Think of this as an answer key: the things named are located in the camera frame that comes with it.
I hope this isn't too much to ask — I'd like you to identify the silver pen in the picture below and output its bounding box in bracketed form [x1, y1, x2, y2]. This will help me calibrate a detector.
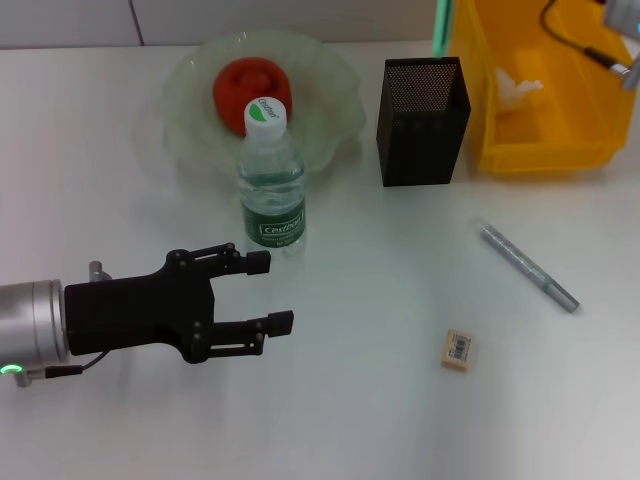
[471, 216, 582, 315]

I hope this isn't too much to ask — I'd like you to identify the green glass fruit plate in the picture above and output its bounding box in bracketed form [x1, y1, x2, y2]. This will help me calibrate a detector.
[158, 28, 369, 177]

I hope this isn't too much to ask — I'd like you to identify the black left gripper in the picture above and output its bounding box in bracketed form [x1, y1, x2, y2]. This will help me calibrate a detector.
[63, 242, 296, 365]

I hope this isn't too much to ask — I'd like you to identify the yellow plastic bin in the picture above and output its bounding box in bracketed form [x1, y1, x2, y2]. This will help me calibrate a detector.
[448, 0, 640, 177]

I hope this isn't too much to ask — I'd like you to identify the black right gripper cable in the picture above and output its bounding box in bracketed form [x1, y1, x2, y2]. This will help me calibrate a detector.
[538, 0, 640, 92]

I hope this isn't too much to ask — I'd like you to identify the clear water bottle green label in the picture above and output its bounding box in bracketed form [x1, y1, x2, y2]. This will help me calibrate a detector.
[236, 96, 307, 257]

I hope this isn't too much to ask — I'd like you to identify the beige eraser with barcode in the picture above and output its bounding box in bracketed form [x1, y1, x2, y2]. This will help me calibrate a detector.
[439, 328, 475, 372]

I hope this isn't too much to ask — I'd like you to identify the black mesh pen holder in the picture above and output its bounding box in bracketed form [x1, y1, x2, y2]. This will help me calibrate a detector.
[375, 56, 473, 188]

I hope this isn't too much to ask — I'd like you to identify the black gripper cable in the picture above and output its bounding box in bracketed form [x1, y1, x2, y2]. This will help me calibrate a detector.
[12, 349, 109, 389]
[538, 0, 640, 92]

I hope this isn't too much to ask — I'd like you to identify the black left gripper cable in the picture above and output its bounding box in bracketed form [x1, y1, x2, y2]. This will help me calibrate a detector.
[12, 349, 109, 389]

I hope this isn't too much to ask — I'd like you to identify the green utility knife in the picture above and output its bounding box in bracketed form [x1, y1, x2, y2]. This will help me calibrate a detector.
[431, 0, 456, 56]

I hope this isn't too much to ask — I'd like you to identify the white paper ball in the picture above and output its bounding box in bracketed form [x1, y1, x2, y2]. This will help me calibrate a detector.
[493, 66, 546, 117]

